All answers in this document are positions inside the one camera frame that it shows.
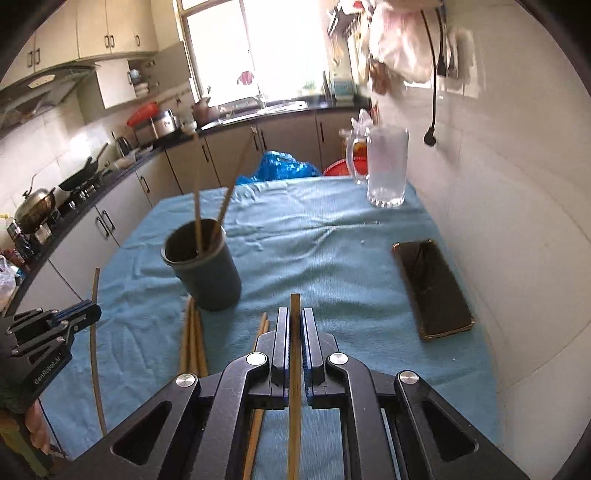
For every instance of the black countertop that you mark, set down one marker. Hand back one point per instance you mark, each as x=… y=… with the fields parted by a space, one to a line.
x=115 y=177

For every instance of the lower kitchen cabinets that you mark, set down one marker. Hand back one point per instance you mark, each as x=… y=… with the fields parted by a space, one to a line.
x=286 y=134

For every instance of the white bowl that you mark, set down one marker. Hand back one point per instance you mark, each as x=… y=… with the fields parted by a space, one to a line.
x=188 y=127

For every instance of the white plastic bag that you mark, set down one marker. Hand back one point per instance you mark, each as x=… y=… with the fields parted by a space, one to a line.
x=7 y=279

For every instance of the person's left hand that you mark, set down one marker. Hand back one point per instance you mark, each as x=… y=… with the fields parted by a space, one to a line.
x=39 y=429

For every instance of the gas stove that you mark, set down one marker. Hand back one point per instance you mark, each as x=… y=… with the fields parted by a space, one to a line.
x=81 y=196

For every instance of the pink plastic bag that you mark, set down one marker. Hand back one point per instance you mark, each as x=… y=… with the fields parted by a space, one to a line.
x=401 y=41

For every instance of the blue plastic bag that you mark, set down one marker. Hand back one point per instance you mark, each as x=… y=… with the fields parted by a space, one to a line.
x=281 y=168

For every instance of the glass mug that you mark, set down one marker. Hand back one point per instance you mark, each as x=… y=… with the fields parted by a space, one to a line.
x=388 y=175

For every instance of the kitchen window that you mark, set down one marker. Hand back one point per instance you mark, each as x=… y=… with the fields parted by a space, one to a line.
x=263 y=46

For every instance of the kitchen cabinets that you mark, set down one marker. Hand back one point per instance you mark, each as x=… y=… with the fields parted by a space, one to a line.
x=69 y=32
x=286 y=134

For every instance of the wooden chopstick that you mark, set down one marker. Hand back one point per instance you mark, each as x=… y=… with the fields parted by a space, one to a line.
x=202 y=350
x=184 y=341
x=294 y=438
x=193 y=346
x=261 y=323
x=197 y=194
x=257 y=429
x=233 y=182
x=95 y=369

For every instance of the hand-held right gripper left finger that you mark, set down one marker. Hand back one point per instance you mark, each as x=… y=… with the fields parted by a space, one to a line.
x=286 y=344

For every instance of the black wok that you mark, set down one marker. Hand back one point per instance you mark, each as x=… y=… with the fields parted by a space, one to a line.
x=78 y=177

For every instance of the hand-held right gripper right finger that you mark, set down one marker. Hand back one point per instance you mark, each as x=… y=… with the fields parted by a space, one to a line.
x=308 y=344

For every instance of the dark grey chopstick holder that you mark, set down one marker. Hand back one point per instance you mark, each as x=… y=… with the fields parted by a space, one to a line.
x=207 y=281

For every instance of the hanging kitchen utensils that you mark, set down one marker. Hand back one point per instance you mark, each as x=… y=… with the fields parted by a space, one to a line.
x=346 y=37

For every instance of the open white cabinet door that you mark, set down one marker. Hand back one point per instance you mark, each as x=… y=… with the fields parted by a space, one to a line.
x=115 y=83

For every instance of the steel pot with lid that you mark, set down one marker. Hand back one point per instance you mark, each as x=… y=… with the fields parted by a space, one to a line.
x=34 y=207

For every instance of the white wall outlet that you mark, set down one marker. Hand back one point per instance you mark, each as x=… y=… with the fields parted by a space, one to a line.
x=461 y=60

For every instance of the red basin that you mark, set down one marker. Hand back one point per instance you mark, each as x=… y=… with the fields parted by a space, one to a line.
x=337 y=170

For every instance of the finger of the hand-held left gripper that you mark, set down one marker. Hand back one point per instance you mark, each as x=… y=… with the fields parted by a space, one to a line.
x=51 y=318
x=81 y=321

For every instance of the steel cooking container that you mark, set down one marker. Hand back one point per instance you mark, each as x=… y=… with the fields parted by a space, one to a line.
x=157 y=127

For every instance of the red lid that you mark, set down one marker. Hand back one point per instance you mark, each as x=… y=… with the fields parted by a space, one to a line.
x=142 y=114

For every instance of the black smartphone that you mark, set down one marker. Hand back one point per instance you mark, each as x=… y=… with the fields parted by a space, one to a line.
x=434 y=290

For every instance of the range hood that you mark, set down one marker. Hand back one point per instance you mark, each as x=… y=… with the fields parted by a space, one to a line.
x=41 y=85

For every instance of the upper kitchen cabinets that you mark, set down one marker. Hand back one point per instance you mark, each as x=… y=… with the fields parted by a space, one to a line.
x=69 y=32

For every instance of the blue towel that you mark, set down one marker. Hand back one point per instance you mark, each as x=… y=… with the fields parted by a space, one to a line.
x=323 y=240

